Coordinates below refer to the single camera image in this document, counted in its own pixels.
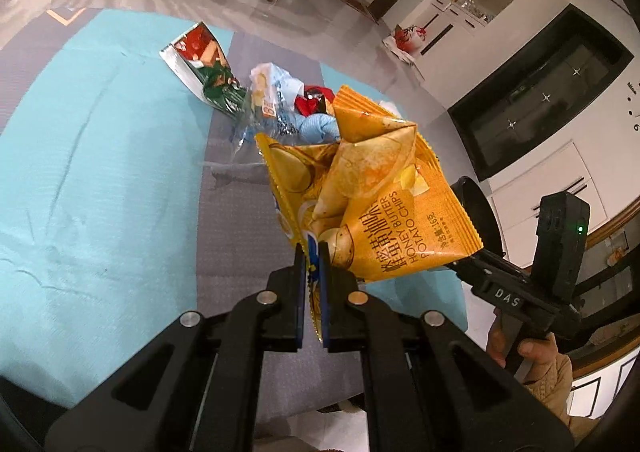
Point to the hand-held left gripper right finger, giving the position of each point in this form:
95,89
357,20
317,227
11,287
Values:
324,292

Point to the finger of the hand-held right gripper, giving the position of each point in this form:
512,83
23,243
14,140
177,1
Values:
467,271

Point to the person's right hand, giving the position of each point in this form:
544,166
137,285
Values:
537,349

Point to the yellow potato chip bag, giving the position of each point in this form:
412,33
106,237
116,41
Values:
375,192

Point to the black trash bin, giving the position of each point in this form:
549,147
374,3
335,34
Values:
480,217

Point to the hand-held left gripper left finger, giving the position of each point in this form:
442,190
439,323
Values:
299,292

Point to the person's right forearm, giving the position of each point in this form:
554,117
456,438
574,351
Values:
555,397

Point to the black glass cabinet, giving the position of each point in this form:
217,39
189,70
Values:
540,97

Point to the red white bag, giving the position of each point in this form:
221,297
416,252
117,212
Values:
405,42

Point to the red black wrapper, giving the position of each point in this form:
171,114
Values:
312,102

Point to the clear bag blue print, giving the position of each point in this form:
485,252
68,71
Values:
272,92

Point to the green red snack wrapper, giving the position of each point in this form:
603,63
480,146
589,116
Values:
205,62

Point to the wooden door frame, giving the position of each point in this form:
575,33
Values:
612,232

